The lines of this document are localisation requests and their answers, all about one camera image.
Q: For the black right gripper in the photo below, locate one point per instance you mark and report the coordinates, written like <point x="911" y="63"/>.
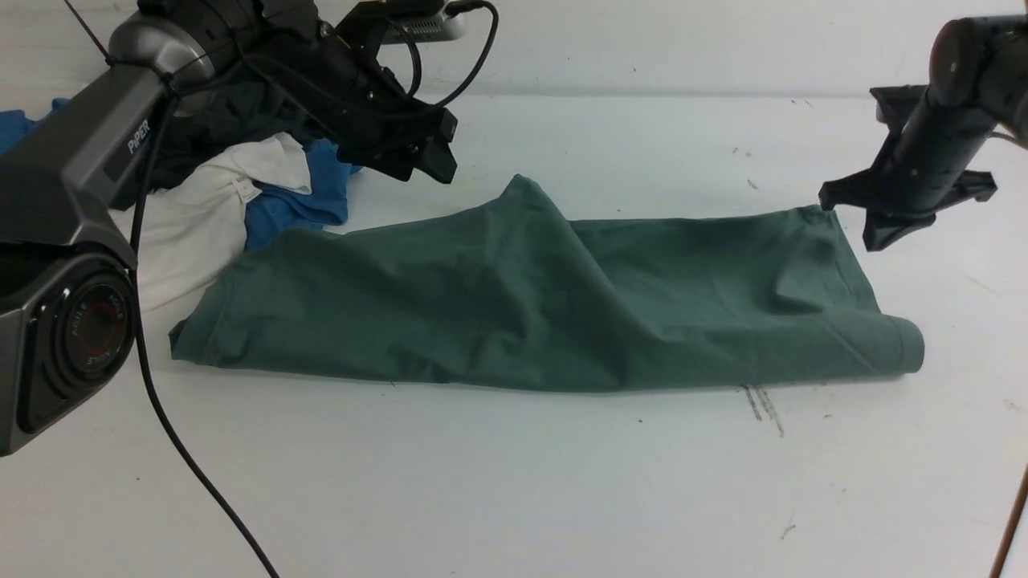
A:
<point x="921" y="168"/>

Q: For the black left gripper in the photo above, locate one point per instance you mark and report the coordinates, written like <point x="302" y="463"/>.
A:
<point x="386" y="129"/>

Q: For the green long-sleeve top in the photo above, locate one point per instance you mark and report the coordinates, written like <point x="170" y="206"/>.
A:
<point x="513" y="295"/>

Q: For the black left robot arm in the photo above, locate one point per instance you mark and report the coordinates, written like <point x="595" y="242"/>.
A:
<point x="68" y="307"/>

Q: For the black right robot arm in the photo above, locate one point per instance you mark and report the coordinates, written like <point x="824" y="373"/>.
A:
<point x="977" y="83"/>

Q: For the blue shirt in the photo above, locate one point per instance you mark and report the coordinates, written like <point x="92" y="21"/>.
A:
<point x="269" y="209"/>

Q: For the dark grey shirt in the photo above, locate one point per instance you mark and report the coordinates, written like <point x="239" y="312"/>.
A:
<point x="238" y="113"/>

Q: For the white shirt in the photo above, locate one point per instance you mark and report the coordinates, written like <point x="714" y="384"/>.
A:
<point x="192" y="231"/>

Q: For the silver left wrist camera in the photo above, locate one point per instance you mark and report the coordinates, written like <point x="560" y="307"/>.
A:
<point x="426" y="24"/>

